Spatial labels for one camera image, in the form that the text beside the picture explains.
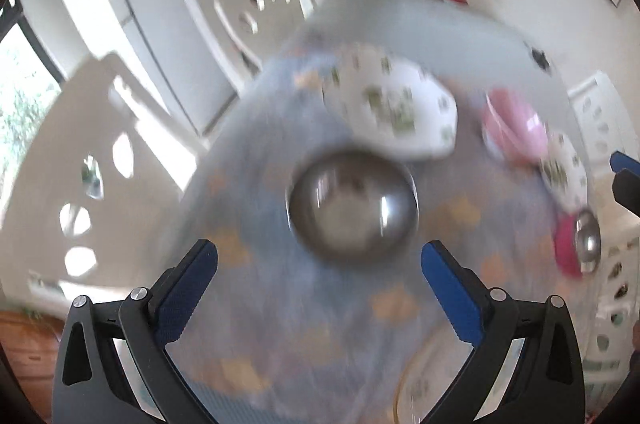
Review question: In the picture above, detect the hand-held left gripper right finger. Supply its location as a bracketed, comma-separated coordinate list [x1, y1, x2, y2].
[421, 240, 586, 424]

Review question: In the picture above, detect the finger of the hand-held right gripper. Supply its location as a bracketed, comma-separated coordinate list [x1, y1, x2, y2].
[609, 151, 640, 220]

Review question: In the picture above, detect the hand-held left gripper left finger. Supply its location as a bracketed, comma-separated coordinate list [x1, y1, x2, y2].
[52, 240, 218, 424]

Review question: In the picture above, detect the pink bowl with steel lining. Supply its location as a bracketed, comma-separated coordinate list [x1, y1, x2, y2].
[552, 209, 602, 279]

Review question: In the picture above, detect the stainless steel bowl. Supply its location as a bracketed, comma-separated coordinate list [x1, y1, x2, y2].
[285, 149, 420, 266]

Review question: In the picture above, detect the small white floral bowl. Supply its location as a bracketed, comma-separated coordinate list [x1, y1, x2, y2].
[539, 131, 589, 210]

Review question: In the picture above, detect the white plastic chair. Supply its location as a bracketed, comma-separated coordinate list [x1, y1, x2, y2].
[0, 52, 211, 305]
[184, 0, 318, 92]
[582, 204, 640, 385]
[567, 71, 632, 165]

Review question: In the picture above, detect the white gold-rimmed plate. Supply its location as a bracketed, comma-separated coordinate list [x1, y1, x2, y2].
[394, 329, 483, 424]

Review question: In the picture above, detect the patterned tablecloth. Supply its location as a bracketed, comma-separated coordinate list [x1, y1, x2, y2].
[165, 39, 601, 424]

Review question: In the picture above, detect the light pink bowl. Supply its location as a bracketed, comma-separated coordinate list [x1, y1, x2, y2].
[481, 88, 551, 162]

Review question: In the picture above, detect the window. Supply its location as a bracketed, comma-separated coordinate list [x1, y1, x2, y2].
[0, 0, 67, 175]

